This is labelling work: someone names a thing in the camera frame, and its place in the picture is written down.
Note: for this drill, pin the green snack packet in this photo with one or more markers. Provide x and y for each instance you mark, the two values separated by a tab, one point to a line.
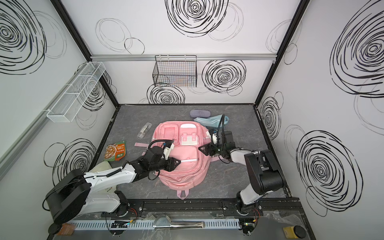
115	152

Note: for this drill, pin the black corner frame post left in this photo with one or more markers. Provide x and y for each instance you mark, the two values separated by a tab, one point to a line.
66	19

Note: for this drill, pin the white slotted cable duct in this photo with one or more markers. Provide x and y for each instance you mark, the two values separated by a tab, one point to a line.
161	223

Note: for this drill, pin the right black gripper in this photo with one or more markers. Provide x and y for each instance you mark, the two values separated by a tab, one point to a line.
207	149

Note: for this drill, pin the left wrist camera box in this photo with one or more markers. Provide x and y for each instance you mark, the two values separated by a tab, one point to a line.
168	147

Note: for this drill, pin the black wire basket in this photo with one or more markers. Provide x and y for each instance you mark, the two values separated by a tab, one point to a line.
176	73

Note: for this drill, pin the aluminium wall rail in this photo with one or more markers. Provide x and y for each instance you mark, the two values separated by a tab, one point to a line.
183	57

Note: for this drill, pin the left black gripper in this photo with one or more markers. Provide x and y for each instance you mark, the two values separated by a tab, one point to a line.
171	163

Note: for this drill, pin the purple glasses case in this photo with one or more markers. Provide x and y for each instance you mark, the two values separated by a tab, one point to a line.
200	114

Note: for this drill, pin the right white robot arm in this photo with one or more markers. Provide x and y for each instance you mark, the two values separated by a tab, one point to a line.
264	171

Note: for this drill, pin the pink student backpack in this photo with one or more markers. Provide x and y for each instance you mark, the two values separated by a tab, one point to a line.
186	136

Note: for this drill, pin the black corner frame post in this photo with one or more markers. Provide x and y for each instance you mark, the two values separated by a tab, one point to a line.
303	4
66	19

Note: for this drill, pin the black corner frame post right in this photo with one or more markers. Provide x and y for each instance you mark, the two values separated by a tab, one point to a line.
303	4

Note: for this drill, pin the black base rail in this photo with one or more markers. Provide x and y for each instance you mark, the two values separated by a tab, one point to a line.
222	207

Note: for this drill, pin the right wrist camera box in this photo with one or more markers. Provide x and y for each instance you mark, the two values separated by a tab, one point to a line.
215	139

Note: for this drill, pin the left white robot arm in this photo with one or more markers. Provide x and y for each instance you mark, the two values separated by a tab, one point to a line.
76	193

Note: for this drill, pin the white wire shelf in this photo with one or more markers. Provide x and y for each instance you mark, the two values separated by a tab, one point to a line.
83	92

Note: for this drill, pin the clear plastic pencil case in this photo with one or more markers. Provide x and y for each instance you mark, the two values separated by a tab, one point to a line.
143	131

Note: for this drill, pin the yellow black button box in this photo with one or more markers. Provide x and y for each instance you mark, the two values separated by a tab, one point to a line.
294	232

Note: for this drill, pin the light blue pouch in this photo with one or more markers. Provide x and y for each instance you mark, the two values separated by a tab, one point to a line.
213	122

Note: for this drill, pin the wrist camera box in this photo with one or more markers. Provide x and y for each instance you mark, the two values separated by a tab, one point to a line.
168	147
215	139

